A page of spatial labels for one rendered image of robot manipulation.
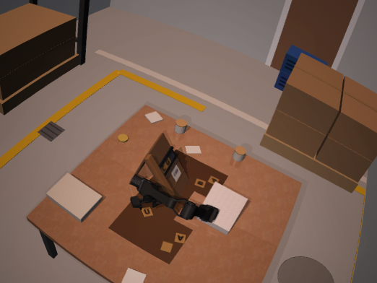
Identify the dark grey cylindrical container with orange lid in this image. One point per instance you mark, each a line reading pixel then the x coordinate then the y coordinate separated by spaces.
pixel 180 126
pixel 239 153

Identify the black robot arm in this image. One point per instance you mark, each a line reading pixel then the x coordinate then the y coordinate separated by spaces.
pixel 147 188

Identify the yellow flat round disc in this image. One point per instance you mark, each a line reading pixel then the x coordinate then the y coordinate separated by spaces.
pixel 123 138

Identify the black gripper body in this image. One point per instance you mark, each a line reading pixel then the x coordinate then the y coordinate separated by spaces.
pixel 136 202

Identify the white flat rectangular card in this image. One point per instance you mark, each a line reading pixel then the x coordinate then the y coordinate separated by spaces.
pixel 193 150

